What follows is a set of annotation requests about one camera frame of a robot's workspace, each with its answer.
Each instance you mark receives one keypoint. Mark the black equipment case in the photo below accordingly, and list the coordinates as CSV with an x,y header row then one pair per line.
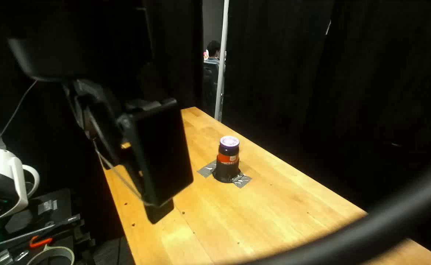
x,y
53,223

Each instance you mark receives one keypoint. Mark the white tape roll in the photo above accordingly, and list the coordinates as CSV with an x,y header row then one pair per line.
x,y
53,251

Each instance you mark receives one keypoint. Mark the grey square coaster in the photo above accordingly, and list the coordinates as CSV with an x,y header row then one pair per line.
x,y
241,182

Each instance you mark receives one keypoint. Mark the white metal pole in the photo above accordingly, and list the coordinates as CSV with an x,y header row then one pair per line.
x,y
221,59

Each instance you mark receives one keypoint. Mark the silver tape piece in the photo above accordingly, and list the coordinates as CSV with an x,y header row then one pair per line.
x,y
207,170

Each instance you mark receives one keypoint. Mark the grey tape patch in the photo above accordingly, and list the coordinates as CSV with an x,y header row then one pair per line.
x,y
47,207

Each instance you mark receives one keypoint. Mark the white rounded device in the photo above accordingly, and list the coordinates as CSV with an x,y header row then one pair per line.
x,y
1,177

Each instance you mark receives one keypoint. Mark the orange rubber band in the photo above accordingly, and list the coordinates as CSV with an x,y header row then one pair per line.
x,y
227,158

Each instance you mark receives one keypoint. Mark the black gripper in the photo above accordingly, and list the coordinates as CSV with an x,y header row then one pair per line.
x,y
157,152

